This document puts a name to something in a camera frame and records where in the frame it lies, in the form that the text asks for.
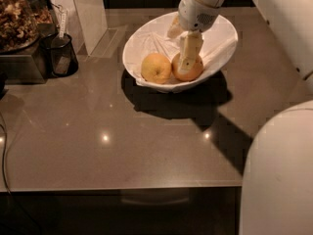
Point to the dark metal box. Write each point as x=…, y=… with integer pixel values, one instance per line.
x=27, y=66

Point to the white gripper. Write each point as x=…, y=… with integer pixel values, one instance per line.
x=195, y=13

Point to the white paper bowl liner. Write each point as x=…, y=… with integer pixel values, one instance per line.
x=216, y=51

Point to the orange fruit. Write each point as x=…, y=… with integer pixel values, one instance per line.
x=194, y=72

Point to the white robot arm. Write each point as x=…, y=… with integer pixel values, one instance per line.
x=277, y=191

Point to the white tag utensil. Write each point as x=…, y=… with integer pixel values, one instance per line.
x=62, y=21

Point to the white tilted bowl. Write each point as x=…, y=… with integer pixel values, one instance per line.
x=161, y=25

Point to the black mesh cup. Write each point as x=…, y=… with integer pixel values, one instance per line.
x=59, y=55

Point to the yellow apple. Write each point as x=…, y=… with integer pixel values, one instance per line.
x=156, y=68

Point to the white pillar block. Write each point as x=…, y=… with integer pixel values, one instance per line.
x=86, y=22

